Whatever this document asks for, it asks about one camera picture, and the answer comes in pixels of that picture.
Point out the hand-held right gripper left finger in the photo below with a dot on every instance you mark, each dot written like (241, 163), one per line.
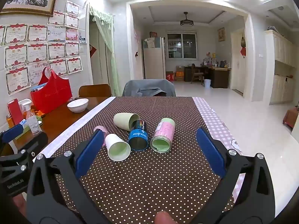
(90, 152)

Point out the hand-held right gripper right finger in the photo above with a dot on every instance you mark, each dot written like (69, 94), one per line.
(211, 152)

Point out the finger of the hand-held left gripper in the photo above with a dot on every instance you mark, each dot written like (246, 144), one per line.
(36, 144)
(12, 131)

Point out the white cup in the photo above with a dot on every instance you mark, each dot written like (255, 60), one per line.
(116, 148)

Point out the light green cup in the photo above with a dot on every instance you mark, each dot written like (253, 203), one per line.
(123, 121)

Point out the blue printed cup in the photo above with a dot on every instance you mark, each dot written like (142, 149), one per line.
(138, 137)

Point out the person's left hand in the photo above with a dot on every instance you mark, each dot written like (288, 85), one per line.
(19, 205)

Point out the person's right hand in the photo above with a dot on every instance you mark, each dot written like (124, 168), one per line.
(166, 218)

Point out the orange bottle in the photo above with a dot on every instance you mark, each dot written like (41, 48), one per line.
(9, 121)

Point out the red box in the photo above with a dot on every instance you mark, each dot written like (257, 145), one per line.
(15, 112)

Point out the clear spray bottle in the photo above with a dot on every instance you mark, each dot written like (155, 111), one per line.
(32, 121)

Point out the pink checked tablecloth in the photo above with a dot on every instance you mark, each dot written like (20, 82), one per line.
(217, 123)

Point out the white cloth strip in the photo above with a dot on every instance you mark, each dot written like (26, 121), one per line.
(81, 122)

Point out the orange snack wrappers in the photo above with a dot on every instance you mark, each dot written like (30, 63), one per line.
(38, 112)

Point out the wooden dining table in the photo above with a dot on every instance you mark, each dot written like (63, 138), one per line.
(58, 120)

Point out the white bowl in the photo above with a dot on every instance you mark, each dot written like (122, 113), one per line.
(78, 105)

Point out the red felt bag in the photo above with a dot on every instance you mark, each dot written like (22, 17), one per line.
(51, 93)

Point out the brown dotted tablecloth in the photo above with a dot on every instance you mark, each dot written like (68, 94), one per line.
(151, 182)

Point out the white waste bin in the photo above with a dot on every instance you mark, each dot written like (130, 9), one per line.
(207, 84)

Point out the dark wooden desk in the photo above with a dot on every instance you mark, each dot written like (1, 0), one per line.
(219, 77)

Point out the dark wooden chair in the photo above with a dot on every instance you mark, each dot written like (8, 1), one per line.
(197, 73)

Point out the grey jacket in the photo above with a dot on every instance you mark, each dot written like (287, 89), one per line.
(142, 88)

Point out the cardboard box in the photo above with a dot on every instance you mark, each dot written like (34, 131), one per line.
(179, 74)

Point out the red carton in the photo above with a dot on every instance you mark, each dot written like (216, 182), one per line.
(169, 77)

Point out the brown stool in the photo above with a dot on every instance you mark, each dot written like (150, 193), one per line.
(292, 119)

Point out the white door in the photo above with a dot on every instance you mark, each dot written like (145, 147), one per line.
(237, 63)

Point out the red door decoration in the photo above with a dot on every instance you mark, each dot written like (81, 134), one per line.
(93, 51)

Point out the green lace curtain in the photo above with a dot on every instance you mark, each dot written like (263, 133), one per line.
(109, 51)

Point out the white refrigerator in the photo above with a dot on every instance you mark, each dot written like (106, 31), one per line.
(153, 63)

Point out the red hanging ornament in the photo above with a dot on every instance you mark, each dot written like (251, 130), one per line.
(243, 46)

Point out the window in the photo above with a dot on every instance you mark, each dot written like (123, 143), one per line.
(182, 45)

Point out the ceiling lamp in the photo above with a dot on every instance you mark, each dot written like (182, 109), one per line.
(186, 22)

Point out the wall of award certificates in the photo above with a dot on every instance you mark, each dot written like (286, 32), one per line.
(37, 51)

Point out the cream wall cabinet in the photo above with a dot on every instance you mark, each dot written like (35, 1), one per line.
(282, 86)

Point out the small wall photo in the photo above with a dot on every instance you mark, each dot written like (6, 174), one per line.
(83, 40)

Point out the framed wall picture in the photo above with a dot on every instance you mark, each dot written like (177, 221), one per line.
(221, 34)

